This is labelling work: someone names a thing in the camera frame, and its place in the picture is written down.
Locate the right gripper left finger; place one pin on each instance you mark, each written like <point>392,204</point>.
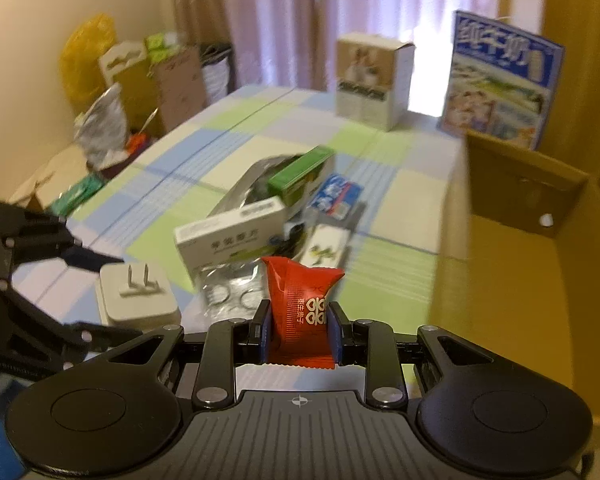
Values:
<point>255,334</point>

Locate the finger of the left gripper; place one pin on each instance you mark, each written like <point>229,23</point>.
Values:
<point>96,337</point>
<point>86,259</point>

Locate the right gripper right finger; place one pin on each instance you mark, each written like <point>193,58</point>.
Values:
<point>347,339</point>

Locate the red candy packet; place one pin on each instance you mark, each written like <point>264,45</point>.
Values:
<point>299,320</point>

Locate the white power adapter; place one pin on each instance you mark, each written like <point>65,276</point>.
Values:
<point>136,295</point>

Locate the white green small box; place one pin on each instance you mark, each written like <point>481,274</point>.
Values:
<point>325,247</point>

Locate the white medicine box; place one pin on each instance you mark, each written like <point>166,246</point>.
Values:
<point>239,234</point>

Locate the silver foil bag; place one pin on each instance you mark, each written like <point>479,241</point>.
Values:
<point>252,186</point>

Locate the green carton box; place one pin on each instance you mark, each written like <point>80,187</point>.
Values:
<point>297,182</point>

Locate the green tissue pack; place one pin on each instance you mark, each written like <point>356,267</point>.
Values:
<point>75,196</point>

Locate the crumpled silver bag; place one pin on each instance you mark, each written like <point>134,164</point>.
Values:
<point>102,132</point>

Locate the checkered tablecloth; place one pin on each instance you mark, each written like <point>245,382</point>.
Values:
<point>222,159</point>

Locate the yellow plastic bag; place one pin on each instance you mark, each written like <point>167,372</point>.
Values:
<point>80,73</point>

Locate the brown cardboard carton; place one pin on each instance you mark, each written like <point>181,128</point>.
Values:
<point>161,84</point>

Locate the brown cardboard box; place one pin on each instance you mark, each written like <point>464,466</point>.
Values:
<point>519,262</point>

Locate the black white bag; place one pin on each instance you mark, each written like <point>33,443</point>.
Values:
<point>217,64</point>

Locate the white humidifier box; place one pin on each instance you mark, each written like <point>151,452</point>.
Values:
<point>373,79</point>

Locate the blue milk carton box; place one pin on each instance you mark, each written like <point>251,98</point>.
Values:
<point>502,81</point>

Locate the pink curtain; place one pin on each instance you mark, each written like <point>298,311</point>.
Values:
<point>293,42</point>

